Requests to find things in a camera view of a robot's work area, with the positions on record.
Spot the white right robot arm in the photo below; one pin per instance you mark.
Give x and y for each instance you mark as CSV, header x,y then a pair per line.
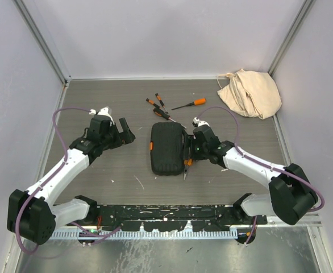
x,y
290,195

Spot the orange handled screwdriver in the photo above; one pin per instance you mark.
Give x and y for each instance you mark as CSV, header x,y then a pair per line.
x,y
197,102

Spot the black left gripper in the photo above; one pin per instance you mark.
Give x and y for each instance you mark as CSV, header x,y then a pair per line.
x,y
122,137

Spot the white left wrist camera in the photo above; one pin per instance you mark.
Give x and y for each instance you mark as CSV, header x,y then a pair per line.
x,y
106,111

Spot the beige cloth bag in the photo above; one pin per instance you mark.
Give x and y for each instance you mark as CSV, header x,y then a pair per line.
x,y
249,93

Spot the small precision screwdriver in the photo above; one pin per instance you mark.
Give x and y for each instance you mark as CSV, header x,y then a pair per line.
x,y
161,102
156,106

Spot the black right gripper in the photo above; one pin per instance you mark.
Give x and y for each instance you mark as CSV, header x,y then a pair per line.
x,y
190,141

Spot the black plastic tool case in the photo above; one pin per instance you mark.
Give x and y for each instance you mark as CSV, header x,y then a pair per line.
x,y
166,149

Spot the orange black pliers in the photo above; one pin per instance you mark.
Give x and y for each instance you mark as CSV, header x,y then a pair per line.
x,y
186,167

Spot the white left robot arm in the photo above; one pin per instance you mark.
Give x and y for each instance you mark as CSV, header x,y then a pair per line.
x,y
33,214

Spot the slotted grey cable duct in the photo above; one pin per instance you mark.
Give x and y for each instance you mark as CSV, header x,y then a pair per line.
x,y
74,233

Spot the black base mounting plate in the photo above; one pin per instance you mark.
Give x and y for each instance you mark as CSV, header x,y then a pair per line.
x,y
164,217

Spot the small precision screwdriver right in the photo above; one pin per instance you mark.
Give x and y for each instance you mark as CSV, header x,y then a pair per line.
x,y
161,102

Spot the small precision screwdriver left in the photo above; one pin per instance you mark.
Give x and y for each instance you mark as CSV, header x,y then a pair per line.
x,y
156,106

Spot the black handled screwdriver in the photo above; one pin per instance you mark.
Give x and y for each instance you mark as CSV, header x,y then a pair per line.
x,y
163,114

